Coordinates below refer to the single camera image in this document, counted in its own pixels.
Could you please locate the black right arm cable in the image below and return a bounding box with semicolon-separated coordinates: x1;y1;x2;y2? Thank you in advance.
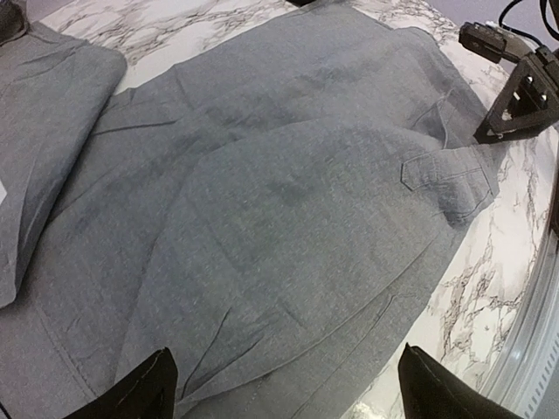
497;0;559;47

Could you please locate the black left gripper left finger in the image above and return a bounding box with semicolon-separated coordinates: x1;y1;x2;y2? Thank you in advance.
66;347;178;419

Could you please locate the grey garment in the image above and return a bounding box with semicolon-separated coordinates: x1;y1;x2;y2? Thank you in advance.
1;3;505;418

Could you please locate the black t-shirt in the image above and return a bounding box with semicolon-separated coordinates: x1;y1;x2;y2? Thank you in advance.
287;0;316;7

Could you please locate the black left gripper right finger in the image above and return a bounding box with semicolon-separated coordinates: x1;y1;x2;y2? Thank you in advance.
397;344;519;419

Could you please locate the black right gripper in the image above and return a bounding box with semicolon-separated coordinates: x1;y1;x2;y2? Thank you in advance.
474;46;558;144

